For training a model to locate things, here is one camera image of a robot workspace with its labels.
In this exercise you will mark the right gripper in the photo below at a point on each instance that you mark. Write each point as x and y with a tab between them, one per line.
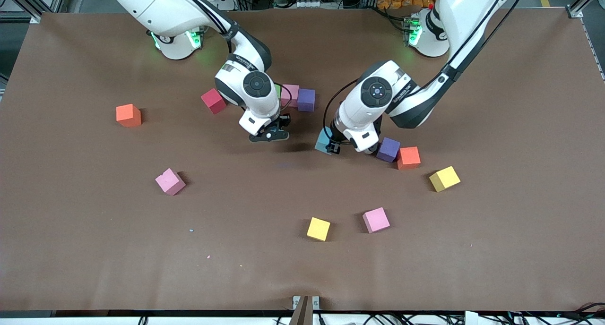
282	121

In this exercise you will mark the red foam block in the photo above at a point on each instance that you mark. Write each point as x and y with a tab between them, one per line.
211	101

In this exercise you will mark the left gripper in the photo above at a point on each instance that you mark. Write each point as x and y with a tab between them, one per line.
336	137

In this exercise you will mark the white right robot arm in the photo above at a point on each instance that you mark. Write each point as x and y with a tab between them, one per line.
255	84

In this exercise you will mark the green foam block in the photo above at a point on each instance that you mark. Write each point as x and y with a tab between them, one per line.
278	91

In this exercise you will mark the orange foam block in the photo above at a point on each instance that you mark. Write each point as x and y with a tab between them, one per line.
127	116
408	158

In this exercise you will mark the purple foam block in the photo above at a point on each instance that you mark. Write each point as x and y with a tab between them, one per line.
390	149
306	100

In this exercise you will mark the blue foam block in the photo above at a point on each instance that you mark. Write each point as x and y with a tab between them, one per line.
323	140

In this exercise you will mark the metal table edge bracket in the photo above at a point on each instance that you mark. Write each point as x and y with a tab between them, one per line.
305	311

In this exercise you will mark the yellow foam block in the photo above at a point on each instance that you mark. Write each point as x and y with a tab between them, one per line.
318	229
444	179

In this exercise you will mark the brown paper table cover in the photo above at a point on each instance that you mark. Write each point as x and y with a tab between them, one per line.
94	268

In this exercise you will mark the white plastic box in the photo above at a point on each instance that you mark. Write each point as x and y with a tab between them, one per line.
471	318

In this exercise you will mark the pink foam block chipped corner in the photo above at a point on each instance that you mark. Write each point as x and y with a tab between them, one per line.
169	182

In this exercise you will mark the pink foam block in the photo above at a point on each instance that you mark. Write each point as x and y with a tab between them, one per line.
291	95
376	220

